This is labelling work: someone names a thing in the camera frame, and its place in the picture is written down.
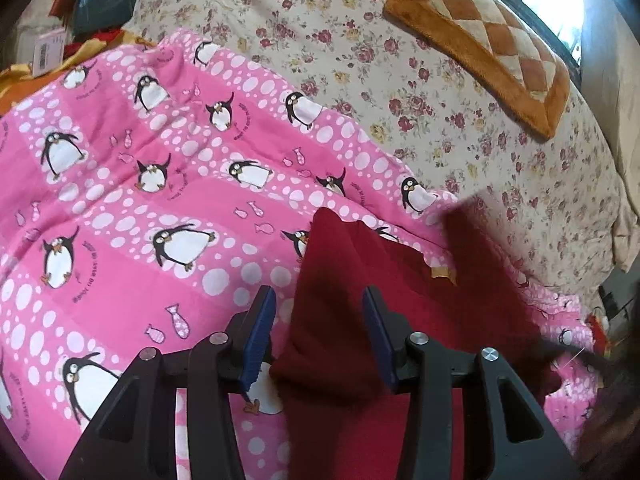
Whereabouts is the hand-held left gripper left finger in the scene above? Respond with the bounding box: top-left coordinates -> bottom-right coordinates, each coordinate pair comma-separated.
59,286 -> 277,480

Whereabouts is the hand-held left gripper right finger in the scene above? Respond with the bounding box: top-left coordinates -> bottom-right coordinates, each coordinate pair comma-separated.
362,286 -> 583,480

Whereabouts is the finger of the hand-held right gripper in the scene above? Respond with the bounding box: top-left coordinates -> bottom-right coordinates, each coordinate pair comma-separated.
545,340 -> 617,380

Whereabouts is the dark red garment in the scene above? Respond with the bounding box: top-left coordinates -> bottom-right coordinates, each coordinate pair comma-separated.
272,200 -> 566,480

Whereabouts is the pink penguin print blanket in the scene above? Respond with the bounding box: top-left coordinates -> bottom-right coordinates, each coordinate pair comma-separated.
0,30 -> 608,480

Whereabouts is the beige pillow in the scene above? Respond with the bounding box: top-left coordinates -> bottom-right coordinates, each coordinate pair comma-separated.
580,0 -> 640,271

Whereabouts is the floral print quilt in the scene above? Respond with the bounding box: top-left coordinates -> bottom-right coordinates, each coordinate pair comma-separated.
122,0 -> 623,291

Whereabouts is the orange checkered plush cushion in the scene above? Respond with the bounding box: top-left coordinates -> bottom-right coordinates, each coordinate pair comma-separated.
383,0 -> 572,140

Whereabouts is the white labelled box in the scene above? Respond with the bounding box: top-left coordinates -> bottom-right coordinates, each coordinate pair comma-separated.
32,27 -> 66,78

